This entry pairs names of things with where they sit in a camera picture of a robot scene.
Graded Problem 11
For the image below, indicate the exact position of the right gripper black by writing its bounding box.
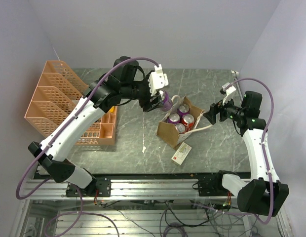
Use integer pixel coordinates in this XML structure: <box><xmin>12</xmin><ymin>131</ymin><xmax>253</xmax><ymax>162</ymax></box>
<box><xmin>203</xmin><ymin>93</ymin><xmax>245</xmax><ymax>124</ymax></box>

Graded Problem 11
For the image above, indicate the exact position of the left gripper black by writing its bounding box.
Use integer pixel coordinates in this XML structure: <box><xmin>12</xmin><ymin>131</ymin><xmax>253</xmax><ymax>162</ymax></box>
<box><xmin>121</xmin><ymin>70</ymin><xmax>164</xmax><ymax>113</ymax></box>

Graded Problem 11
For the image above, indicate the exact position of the purple fanta can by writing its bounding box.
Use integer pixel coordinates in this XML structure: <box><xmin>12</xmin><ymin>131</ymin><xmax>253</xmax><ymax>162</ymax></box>
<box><xmin>166</xmin><ymin>113</ymin><xmax>181</xmax><ymax>124</ymax></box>
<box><xmin>159</xmin><ymin>90</ymin><xmax>173</xmax><ymax>112</ymax></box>
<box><xmin>177</xmin><ymin>104</ymin><xmax>190</xmax><ymax>117</ymax></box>

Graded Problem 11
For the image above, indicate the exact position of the red cola can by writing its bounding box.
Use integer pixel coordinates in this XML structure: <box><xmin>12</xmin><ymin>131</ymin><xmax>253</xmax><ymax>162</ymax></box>
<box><xmin>181</xmin><ymin>114</ymin><xmax>194</xmax><ymax>131</ymax></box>
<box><xmin>175</xmin><ymin>123</ymin><xmax>186</xmax><ymax>134</ymax></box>

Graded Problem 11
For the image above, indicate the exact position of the purple Fanta can front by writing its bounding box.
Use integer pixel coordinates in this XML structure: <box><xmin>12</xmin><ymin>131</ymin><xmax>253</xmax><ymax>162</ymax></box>
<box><xmin>166</xmin><ymin>113</ymin><xmax>181</xmax><ymax>124</ymax></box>

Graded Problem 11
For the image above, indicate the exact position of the red cola can back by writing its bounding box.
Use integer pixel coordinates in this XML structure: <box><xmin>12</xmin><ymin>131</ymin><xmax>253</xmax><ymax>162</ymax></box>
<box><xmin>175</xmin><ymin>123</ymin><xmax>186</xmax><ymax>134</ymax></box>

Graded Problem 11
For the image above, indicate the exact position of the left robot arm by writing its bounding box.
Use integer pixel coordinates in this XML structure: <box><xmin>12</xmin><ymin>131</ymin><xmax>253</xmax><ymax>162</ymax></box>
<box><xmin>28</xmin><ymin>56</ymin><xmax>168</xmax><ymax>196</ymax></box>

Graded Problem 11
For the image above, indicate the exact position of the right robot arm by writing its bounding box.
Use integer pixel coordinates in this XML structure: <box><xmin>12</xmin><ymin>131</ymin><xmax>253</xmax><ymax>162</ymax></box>
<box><xmin>204</xmin><ymin>89</ymin><xmax>289</xmax><ymax>218</ymax></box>

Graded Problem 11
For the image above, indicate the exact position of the small white cardboard box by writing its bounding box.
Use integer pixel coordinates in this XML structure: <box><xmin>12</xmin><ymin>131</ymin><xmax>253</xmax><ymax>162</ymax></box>
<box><xmin>171</xmin><ymin>142</ymin><xmax>191</xmax><ymax>166</ymax></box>

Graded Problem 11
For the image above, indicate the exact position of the orange plastic desk organizer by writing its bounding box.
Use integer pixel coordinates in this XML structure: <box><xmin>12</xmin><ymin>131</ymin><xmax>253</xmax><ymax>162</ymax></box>
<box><xmin>25</xmin><ymin>61</ymin><xmax>117</xmax><ymax>146</ymax></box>

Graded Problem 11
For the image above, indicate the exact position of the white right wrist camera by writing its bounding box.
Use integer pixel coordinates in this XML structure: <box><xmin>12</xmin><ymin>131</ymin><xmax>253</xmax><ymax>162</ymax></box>
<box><xmin>220</xmin><ymin>82</ymin><xmax>236</xmax><ymax>105</ymax></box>

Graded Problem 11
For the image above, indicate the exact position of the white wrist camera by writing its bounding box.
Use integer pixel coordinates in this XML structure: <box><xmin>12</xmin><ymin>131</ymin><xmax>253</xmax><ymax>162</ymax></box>
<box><xmin>220</xmin><ymin>82</ymin><xmax>236</xmax><ymax>105</ymax></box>
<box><xmin>148</xmin><ymin>64</ymin><xmax>169</xmax><ymax>96</ymax></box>

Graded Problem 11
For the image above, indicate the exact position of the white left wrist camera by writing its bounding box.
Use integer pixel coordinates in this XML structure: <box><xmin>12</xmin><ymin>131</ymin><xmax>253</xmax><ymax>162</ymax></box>
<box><xmin>148</xmin><ymin>64</ymin><xmax>169</xmax><ymax>96</ymax></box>

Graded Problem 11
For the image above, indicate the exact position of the aluminium corner rail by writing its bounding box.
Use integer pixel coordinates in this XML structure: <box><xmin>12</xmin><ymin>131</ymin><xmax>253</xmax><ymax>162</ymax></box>
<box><xmin>231</xmin><ymin>70</ymin><xmax>243</xmax><ymax>101</ymax></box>

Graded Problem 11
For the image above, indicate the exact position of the aluminium mounting rail frame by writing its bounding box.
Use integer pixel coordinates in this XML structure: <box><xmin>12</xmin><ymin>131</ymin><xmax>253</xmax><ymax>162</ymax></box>
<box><xmin>13</xmin><ymin>173</ymin><xmax>292</xmax><ymax>237</ymax></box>

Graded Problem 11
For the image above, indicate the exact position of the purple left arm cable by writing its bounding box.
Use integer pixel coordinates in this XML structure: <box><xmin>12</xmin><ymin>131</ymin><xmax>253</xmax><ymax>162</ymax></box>
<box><xmin>15</xmin><ymin>57</ymin><xmax>161</xmax><ymax>237</ymax></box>

